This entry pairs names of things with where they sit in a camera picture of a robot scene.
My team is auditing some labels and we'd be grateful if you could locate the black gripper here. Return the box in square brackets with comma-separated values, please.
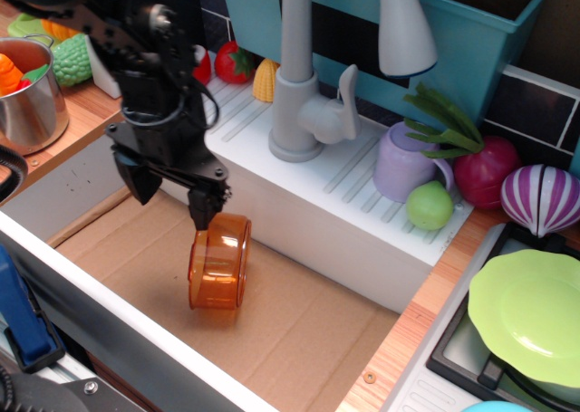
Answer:
[105, 109, 230, 231]

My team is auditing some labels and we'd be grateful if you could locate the transparent orange plastic pot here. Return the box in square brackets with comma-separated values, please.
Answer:
[188, 213, 252, 311]

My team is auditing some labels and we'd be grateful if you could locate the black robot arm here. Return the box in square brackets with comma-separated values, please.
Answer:
[5, 0, 230, 230]

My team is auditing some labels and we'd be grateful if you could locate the white toy sink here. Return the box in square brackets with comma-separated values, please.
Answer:
[1, 81, 472, 411]

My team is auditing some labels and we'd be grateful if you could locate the steel pot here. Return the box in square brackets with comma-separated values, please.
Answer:
[1, 37, 70, 156]

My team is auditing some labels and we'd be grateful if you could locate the white salt shaker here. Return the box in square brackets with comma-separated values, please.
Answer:
[85, 36, 121, 99]

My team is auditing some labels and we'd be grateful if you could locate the yellow toy corn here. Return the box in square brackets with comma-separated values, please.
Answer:
[252, 59, 279, 103]

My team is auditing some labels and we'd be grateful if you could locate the red toy strawberry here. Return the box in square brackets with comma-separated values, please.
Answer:
[214, 41, 255, 84]

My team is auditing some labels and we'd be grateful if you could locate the grey toy faucet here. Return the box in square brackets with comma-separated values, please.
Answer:
[267, 0, 440, 163]

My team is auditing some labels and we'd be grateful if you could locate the green bumpy toy gourd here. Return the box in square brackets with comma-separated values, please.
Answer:
[53, 34, 92, 87]

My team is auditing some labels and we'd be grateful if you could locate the green toy pepper piece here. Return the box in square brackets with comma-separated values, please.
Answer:
[19, 64, 49, 88]

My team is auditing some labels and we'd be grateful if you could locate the orange toy pumpkin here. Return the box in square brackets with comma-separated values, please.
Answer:
[41, 19, 80, 42]

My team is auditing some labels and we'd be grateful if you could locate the brown cardboard sheet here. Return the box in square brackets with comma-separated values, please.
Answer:
[48, 190, 398, 411]

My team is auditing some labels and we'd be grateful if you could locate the orange toy carrot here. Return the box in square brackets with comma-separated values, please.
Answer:
[0, 53, 24, 96]

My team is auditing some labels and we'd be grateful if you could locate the light green plastic plate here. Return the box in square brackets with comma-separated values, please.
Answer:
[7, 14, 49, 37]

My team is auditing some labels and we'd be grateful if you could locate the lilac plastic cup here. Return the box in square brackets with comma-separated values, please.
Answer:
[372, 122, 455, 203]

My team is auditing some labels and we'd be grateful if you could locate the green toy pear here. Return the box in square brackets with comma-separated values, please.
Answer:
[405, 181, 454, 231]

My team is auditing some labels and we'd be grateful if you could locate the red toy radish with leaves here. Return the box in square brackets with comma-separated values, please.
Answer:
[403, 84, 522, 210]

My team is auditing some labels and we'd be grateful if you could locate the toy stove top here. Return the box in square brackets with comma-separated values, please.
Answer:
[383, 223, 579, 411]

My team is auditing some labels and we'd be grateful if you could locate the teal plastic bin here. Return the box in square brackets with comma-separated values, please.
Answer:
[226, 0, 544, 143]

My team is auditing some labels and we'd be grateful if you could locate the lime green plastic plate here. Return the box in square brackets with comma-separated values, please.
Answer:
[468, 249, 579, 389]

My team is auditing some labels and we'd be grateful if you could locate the purple white striped toy onion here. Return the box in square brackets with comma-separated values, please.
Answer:
[500, 165, 579, 238]

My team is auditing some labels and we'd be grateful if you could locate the light blue bowl rim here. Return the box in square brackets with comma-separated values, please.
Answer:
[462, 400, 532, 412]

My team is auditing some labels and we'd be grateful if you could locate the black cable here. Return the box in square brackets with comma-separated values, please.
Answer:
[0, 143, 29, 204]

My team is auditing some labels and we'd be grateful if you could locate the blue clamp handle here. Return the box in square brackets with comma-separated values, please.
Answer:
[1, 246, 65, 374]

